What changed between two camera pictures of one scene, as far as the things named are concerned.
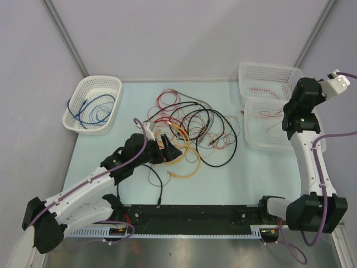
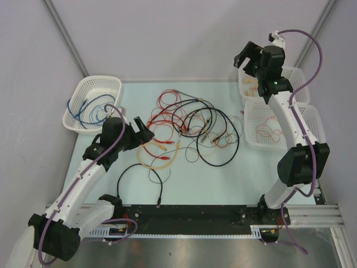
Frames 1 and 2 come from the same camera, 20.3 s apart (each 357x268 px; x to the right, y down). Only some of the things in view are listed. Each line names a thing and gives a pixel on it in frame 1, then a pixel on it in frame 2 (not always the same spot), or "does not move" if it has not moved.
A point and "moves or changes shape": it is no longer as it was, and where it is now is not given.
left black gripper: [170, 152] → [143, 136]
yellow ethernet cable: [183, 156] moves or changes shape
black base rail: [188, 218] does not move
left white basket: [93, 108] does not move
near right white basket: [263, 129] does not move
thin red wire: [276, 115] → [270, 129]
